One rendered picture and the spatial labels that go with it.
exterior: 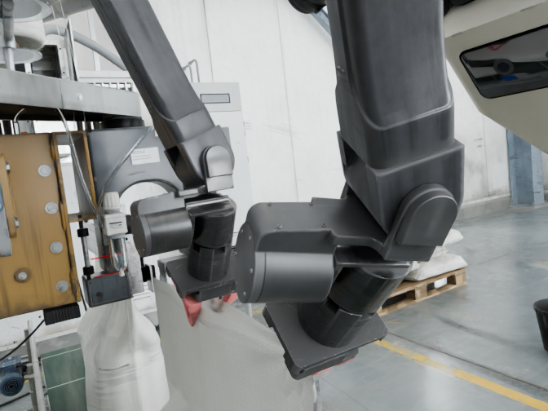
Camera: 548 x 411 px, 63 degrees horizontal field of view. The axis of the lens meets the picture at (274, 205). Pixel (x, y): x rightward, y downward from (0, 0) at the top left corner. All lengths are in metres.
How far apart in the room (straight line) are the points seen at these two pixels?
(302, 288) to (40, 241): 0.66
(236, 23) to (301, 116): 1.39
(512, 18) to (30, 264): 0.83
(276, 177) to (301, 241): 5.43
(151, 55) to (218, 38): 5.10
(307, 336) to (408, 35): 0.25
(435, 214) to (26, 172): 0.74
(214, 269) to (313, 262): 0.31
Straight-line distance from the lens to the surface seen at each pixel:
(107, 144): 0.91
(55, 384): 2.36
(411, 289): 3.85
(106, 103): 0.91
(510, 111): 0.74
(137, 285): 0.96
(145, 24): 0.58
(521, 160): 9.28
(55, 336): 3.78
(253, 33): 5.90
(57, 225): 0.90
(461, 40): 0.69
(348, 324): 0.37
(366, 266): 0.32
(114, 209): 0.85
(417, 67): 0.26
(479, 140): 8.62
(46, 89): 0.82
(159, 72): 0.57
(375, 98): 0.26
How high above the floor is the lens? 1.23
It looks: 5 degrees down
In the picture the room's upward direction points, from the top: 6 degrees counter-clockwise
